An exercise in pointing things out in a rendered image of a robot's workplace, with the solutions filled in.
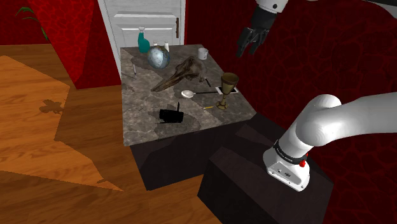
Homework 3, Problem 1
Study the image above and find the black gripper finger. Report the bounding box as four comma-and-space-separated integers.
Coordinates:
248, 30, 270, 55
236, 27, 256, 59

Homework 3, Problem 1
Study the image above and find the brass goblet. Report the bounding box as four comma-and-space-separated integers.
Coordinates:
216, 72, 240, 111

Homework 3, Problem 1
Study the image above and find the white framed tablet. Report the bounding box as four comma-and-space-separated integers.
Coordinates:
215, 85, 240, 95

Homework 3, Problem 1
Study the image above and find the brown animal skull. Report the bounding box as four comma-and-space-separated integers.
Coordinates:
150, 56, 208, 93

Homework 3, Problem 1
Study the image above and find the blue grey globe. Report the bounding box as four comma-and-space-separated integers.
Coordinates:
146, 45, 171, 70

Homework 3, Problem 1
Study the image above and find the white panel door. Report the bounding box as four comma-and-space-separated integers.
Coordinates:
97, 0, 187, 79

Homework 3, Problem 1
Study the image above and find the teal spray bottle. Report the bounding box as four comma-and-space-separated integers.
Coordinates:
137, 26, 151, 54

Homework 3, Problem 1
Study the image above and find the black box with antenna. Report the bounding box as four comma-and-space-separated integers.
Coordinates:
158, 102, 185, 124

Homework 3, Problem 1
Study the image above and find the marble top dark table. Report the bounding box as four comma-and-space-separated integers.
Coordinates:
120, 44, 258, 192

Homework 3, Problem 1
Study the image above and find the dark robot stand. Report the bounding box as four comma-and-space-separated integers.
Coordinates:
197, 122, 335, 224

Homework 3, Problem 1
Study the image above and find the green plant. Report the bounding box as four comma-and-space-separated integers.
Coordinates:
15, 6, 50, 42

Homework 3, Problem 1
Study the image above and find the white spoon black handle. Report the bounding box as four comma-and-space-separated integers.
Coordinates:
181, 90, 219, 100

